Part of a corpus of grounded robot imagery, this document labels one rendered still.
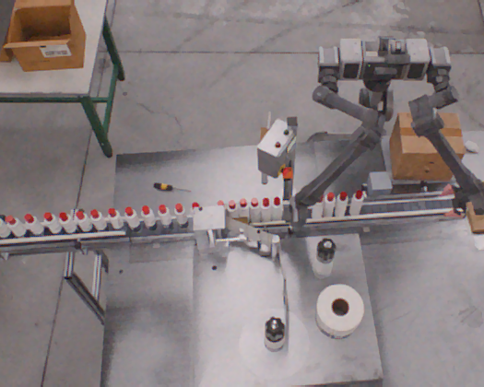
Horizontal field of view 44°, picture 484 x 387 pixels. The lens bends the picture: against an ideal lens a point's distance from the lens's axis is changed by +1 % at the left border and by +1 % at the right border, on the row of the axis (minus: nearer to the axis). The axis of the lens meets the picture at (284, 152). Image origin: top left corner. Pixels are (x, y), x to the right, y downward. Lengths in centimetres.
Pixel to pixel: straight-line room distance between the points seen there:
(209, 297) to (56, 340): 130
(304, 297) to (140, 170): 108
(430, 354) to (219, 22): 312
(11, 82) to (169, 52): 140
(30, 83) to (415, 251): 234
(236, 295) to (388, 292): 71
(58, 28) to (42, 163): 100
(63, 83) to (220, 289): 160
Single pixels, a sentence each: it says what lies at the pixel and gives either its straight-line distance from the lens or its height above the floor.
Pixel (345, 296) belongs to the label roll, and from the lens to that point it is 265.
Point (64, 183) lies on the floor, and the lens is 425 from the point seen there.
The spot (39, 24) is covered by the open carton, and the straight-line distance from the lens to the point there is 390.
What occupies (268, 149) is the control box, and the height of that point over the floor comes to 148.
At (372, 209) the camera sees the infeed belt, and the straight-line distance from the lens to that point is 300.
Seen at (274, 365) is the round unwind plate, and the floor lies 89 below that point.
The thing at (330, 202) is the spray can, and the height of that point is 105.
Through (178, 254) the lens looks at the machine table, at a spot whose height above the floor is 83.
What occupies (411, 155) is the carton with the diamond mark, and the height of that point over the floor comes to 109.
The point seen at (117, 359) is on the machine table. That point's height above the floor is 83.
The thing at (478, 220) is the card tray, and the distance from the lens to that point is 316.
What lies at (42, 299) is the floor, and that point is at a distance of 395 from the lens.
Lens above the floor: 353
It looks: 58 degrees down
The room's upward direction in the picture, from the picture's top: 3 degrees clockwise
